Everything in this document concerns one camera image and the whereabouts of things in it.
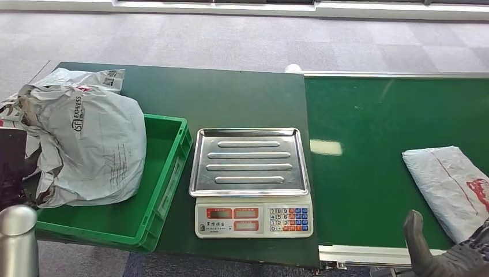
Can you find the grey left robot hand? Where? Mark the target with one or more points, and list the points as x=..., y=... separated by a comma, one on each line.
x=15, y=191

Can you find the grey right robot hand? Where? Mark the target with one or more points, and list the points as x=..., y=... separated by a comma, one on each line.
x=458, y=260

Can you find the grey SF Express mailer package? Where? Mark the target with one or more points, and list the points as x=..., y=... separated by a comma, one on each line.
x=95, y=153

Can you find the folded grey mailer package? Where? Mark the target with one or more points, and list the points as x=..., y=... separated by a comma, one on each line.
x=447, y=183

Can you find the green conveyor belt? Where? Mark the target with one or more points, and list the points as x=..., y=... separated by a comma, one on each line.
x=351, y=114

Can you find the white mailer with QR codes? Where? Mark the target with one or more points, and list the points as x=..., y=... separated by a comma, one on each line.
x=95, y=76

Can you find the green plastic crate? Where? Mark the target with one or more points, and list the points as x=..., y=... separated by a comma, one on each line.
x=168, y=153

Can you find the white scale with steel tray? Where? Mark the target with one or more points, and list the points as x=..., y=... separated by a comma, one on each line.
x=248, y=164

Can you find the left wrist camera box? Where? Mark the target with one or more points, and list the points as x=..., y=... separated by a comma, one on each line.
x=11, y=153

